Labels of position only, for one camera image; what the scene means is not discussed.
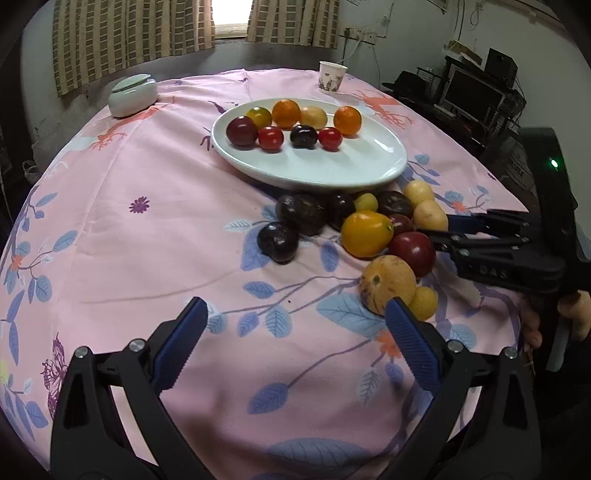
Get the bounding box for computer monitor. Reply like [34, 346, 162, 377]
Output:
[440, 65, 505, 125]

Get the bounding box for person's hand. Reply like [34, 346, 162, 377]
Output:
[520, 290, 591, 351]

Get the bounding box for white lidded ceramic jar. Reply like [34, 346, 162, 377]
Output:
[108, 73, 158, 118]

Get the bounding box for large orange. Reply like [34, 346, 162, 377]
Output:
[332, 106, 363, 136]

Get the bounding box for dark purple cherry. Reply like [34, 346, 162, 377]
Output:
[325, 193, 356, 232]

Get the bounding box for striped pepino melon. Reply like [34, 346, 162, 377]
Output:
[359, 255, 417, 316]

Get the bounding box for pale yellow round fruit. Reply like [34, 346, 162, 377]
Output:
[404, 179, 435, 208]

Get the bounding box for dark red cherry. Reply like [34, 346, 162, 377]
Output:
[390, 214, 415, 237]

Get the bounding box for large red plum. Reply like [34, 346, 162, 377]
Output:
[389, 232, 437, 278]

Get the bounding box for small red cherry tomato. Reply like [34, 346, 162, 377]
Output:
[259, 126, 284, 152]

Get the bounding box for white oval plate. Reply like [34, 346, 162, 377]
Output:
[211, 98, 408, 191]

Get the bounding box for green yellow tomato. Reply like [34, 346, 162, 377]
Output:
[246, 106, 273, 130]

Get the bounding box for wall power strip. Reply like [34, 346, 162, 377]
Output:
[339, 27, 378, 45]

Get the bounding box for small green yellow fruit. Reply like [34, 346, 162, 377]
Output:
[353, 193, 379, 212]

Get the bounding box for small tan longan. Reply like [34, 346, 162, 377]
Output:
[300, 106, 328, 130]

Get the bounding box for right checkered curtain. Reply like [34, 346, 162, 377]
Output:
[246, 0, 341, 49]

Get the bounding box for checkered curtain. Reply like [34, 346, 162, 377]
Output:
[246, 0, 341, 49]
[52, 0, 215, 97]

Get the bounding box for dark water chestnut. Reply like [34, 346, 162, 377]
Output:
[378, 190, 414, 220]
[276, 194, 325, 236]

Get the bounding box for patterned paper cup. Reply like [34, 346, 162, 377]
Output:
[318, 61, 348, 92]

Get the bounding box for large yellow pear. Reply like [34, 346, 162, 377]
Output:
[413, 200, 449, 231]

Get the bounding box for left checkered curtain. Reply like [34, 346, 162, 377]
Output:
[52, 0, 215, 97]

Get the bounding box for small dark cherry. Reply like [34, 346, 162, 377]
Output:
[256, 222, 300, 264]

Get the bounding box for dark red plum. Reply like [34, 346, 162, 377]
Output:
[225, 116, 259, 149]

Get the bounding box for small orange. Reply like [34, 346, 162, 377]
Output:
[271, 99, 301, 129]

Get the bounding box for round tan pear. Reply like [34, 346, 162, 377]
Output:
[409, 286, 439, 321]

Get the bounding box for yellow orange tomato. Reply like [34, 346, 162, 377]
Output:
[341, 210, 394, 259]

